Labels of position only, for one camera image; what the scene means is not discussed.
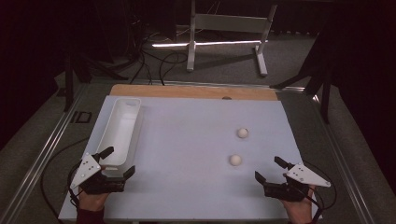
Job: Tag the person's left hand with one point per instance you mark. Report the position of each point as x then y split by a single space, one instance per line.
91 200

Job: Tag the white table mat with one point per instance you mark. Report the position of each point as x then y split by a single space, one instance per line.
186 155

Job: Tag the black metal stand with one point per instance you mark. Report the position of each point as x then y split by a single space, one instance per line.
325 93
69 87

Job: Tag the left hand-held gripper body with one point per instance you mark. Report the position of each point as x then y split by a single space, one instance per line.
88 169

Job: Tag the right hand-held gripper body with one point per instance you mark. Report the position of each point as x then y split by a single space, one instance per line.
303 177

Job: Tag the person's right hand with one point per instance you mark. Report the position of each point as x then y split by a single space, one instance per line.
300 211

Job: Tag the white plastic bin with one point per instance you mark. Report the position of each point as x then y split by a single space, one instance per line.
120 130

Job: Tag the black rectangular floor frame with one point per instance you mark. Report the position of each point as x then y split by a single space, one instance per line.
74 117

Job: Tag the white metal table frame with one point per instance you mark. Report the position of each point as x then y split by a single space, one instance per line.
230 23

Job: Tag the white ball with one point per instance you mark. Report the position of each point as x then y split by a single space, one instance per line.
242 132
235 160

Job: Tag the wooden board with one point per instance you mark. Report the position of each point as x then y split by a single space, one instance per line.
186 92

